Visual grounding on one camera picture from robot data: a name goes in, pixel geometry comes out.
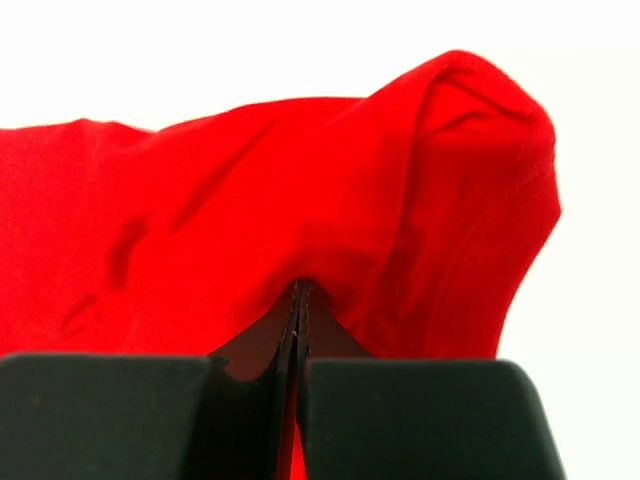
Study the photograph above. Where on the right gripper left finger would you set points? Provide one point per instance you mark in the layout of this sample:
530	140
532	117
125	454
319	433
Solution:
250	353

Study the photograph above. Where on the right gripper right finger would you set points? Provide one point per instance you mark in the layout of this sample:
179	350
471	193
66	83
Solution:
319	334

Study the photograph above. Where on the red t shirt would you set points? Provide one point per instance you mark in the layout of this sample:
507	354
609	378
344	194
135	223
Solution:
129	256

